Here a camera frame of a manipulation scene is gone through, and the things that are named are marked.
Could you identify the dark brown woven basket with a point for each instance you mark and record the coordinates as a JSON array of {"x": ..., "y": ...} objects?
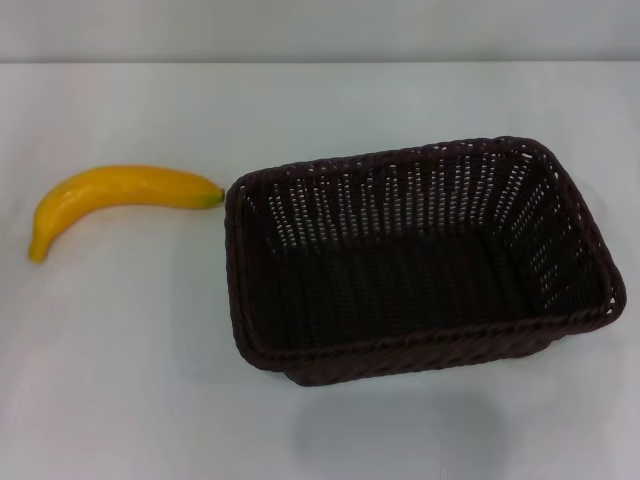
[{"x": 415, "y": 280}]

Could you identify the yellow plastic banana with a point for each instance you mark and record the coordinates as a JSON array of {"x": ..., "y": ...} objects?
[{"x": 120, "y": 187}]

